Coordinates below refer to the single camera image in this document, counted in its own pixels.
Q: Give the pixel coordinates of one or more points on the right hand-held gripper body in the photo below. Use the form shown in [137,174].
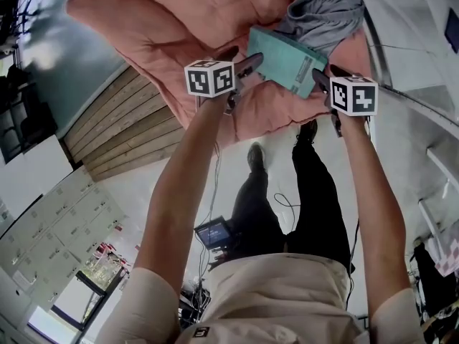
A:
[358,97]

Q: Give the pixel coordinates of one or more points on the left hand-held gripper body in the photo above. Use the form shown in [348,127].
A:
[209,79]

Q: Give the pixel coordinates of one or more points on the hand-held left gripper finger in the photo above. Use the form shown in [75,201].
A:
[227,53]
[254,62]

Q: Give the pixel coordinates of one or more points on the teal book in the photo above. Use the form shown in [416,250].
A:
[283,61]

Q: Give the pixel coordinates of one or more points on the pink cushioned seat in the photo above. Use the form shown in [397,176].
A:
[168,31]

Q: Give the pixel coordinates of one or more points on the person's right forearm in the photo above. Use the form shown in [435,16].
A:
[373,199]

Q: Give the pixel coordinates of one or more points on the person's left forearm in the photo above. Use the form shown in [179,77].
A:
[179,192]

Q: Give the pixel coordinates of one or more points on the person's right black shoe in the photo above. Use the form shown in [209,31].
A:
[307,131]

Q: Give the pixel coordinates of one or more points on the person's black shoe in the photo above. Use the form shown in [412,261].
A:
[256,156]
[307,131]

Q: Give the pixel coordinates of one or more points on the grey cloth garment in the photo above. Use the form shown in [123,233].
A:
[322,16]

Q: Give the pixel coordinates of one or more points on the person's left black shoe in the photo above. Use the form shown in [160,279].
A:
[256,156]

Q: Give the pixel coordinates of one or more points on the wooden plank panel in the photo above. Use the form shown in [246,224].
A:
[122,127]

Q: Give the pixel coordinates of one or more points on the dark blue panel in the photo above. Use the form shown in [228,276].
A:
[452,29]

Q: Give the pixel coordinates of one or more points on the person's black trousers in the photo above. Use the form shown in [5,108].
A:
[315,206]

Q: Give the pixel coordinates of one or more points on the small black screen device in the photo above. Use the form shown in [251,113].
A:
[214,233]

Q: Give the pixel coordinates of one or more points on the black hanging clothing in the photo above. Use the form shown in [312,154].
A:
[430,281]

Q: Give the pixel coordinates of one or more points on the person's beige shirt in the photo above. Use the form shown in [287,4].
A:
[279,299]

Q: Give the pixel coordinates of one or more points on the white locker cabinet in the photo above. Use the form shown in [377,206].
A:
[54,235]

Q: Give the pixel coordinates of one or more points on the white metal frame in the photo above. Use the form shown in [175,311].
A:
[409,70]

